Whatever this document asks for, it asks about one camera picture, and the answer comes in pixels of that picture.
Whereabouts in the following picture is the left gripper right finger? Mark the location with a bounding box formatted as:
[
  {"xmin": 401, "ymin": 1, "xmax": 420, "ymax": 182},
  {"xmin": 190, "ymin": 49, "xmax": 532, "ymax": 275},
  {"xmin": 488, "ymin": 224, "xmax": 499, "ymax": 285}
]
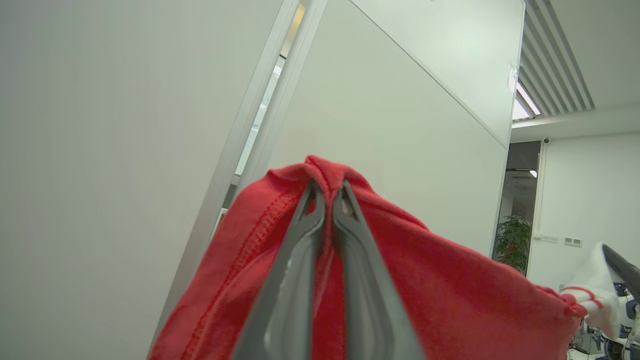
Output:
[{"xmin": 332, "ymin": 180, "xmax": 427, "ymax": 360}]

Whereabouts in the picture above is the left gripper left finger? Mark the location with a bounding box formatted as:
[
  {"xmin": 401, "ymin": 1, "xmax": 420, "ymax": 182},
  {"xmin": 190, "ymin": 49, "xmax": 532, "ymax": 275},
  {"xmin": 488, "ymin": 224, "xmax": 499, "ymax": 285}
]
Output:
[{"xmin": 230, "ymin": 181, "xmax": 327, "ymax": 360}]

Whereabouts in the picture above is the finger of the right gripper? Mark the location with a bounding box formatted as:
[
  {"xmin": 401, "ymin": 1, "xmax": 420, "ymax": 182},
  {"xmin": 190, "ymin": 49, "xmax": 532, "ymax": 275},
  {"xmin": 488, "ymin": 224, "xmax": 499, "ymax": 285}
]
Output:
[{"xmin": 601, "ymin": 244, "xmax": 640, "ymax": 302}]

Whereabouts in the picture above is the red white-striped shirt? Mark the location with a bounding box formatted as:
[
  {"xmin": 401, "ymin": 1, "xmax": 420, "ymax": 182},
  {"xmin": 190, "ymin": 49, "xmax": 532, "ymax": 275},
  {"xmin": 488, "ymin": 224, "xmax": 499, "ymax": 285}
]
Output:
[{"xmin": 147, "ymin": 155, "xmax": 625, "ymax": 360}]

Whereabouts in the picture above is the white blue background robot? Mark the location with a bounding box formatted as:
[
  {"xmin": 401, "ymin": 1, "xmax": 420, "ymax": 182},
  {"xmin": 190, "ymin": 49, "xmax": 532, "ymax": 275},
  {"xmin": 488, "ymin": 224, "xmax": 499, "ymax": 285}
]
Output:
[{"xmin": 570, "ymin": 282, "xmax": 640, "ymax": 360}]

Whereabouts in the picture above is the green potted plant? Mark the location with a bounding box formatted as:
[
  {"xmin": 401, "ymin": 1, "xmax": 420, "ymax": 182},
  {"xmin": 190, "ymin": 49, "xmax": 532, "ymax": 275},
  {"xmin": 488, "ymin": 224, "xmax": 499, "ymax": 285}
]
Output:
[{"xmin": 492, "ymin": 215, "xmax": 533, "ymax": 275}]

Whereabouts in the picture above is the ceiling strip light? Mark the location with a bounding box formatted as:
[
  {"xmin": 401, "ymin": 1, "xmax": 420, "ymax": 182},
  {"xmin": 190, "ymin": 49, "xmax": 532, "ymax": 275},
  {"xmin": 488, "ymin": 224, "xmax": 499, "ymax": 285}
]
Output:
[{"xmin": 511, "ymin": 81, "xmax": 542, "ymax": 122}]

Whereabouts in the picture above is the grey metal partition post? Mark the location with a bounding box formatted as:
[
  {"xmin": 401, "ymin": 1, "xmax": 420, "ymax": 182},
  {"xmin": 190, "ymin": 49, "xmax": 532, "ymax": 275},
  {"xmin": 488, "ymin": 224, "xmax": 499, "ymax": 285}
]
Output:
[
  {"xmin": 147, "ymin": 0, "xmax": 303, "ymax": 360},
  {"xmin": 235, "ymin": 0, "xmax": 329, "ymax": 193}
]

